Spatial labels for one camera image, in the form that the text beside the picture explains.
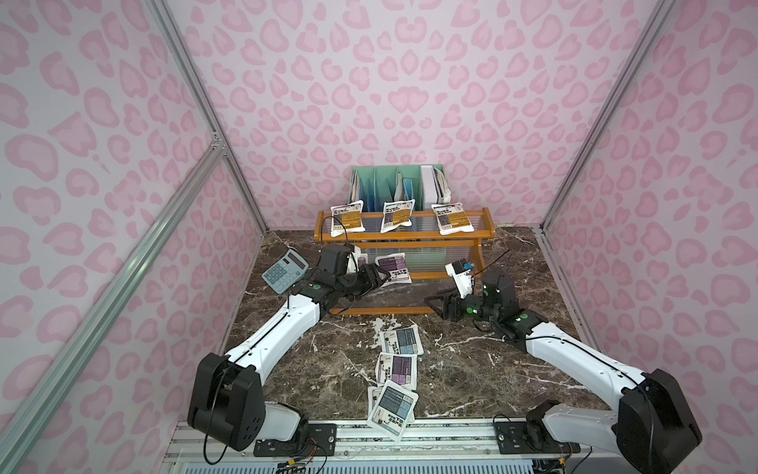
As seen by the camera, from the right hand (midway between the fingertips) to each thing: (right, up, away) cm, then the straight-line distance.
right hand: (430, 297), depth 79 cm
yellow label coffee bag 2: (-9, +23, +3) cm, 25 cm away
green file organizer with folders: (-16, +36, +28) cm, 49 cm away
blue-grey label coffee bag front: (-10, -29, -3) cm, 31 cm away
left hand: (-12, +6, +2) cm, 13 cm away
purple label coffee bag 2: (-9, -21, +5) cm, 23 cm away
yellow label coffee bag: (+6, +21, +1) cm, 22 cm away
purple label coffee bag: (-9, +8, +9) cm, 15 cm away
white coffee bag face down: (-22, +22, +2) cm, 31 cm away
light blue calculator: (-48, +5, +27) cm, 55 cm away
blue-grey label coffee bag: (-7, -15, +11) cm, 19 cm away
